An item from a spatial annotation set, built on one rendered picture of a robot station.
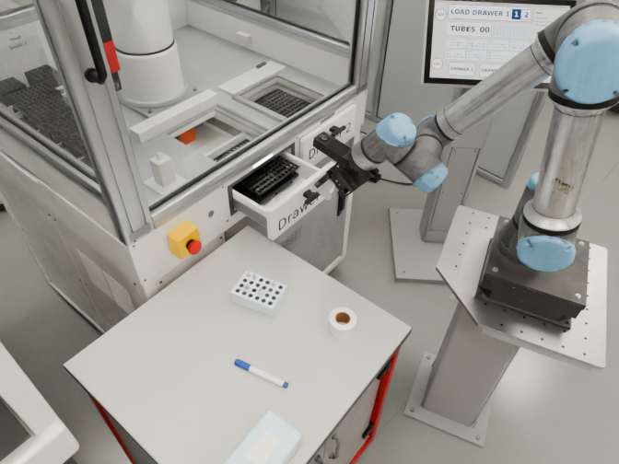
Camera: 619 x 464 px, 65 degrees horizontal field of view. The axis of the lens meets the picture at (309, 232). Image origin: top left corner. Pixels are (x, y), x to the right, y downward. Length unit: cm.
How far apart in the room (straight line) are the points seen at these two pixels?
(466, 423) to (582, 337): 74
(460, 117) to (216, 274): 75
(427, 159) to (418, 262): 137
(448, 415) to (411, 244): 89
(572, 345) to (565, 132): 60
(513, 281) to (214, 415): 79
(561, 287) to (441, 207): 112
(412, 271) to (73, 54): 181
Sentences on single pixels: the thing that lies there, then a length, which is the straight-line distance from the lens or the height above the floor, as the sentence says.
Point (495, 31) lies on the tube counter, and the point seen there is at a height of 111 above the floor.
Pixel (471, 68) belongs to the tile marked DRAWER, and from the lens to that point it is 192.
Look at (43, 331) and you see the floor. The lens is 241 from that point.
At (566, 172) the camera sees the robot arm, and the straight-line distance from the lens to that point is 106.
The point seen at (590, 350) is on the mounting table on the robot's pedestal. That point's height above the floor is 76.
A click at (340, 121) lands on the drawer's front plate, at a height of 91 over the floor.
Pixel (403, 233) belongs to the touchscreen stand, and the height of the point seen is 4.
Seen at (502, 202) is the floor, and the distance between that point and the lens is 298.
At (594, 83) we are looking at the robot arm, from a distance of 95.
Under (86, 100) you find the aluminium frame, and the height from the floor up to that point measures 133.
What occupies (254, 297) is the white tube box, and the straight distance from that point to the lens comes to 126.
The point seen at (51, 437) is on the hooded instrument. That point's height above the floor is 90.
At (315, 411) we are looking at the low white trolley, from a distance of 114.
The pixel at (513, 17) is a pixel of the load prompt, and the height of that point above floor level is 115.
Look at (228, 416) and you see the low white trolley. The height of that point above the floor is 76.
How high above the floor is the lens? 179
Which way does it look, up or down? 45 degrees down
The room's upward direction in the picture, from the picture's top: 2 degrees clockwise
